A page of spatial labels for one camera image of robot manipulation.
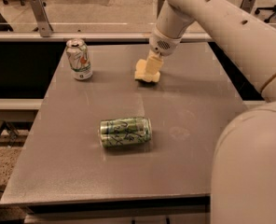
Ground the left metal bracket post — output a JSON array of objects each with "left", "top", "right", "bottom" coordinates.
[{"left": 29, "top": 0, "right": 53, "bottom": 37}]

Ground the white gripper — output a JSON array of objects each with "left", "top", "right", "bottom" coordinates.
[{"left": 145, "top": 27, "right": 182, "bottom": 75}]

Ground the green can lying down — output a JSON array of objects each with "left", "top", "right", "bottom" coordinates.
[{"left": 98, "top": 117, "right": 152, "bottom": 147}]

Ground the metal rail behind table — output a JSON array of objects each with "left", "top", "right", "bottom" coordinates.
[{"left": 0, "top": 31, "right": 214, "bottom": 43}]

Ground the right metal bracket post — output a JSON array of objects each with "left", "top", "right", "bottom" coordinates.
[{"left": 240, "top": 0, "right": 256, "bottom": 13}]

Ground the yellow sponge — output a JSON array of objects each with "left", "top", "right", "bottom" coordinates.
[{"left": 134, "top": 59, "right": 160, "bottom": 83}]

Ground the white upright soda can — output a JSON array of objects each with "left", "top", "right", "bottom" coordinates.
[{"left": 65, "top": 38, "right": 92, "bottom": 80}]

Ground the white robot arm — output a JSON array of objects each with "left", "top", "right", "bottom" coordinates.
[{"left": 145, "top": 0, "right": 276, "bottom": 224}]

